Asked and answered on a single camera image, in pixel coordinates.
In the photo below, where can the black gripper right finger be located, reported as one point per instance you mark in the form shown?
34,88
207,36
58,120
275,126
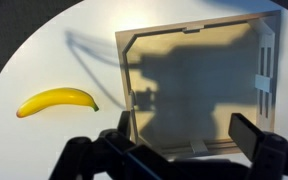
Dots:
267,151

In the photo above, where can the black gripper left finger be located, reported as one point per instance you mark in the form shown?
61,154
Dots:
111,152

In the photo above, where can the wooden slatted crate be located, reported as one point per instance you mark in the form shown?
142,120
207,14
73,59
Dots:
182,82

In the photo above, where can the yellow banana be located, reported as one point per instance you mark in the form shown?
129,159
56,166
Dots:
54,97

